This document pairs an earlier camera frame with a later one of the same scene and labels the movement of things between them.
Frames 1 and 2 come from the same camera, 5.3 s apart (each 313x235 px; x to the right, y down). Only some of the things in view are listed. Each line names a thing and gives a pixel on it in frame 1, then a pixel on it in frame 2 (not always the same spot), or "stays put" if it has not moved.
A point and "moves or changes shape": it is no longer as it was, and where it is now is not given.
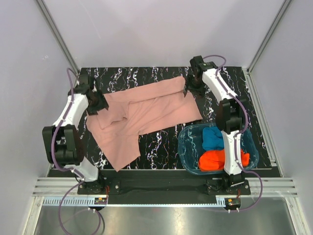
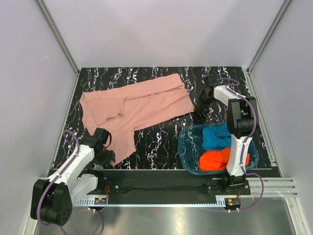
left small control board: [100, 200] stays put
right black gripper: [200, 92] to [199, 103]
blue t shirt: [212, 139] stays put
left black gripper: [101, 105] to [110, 157]
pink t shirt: [159, 106] moves or changes shape
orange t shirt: [211, 160] stays put
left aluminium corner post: [57, 34] stays put
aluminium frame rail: [58, 186] stays put
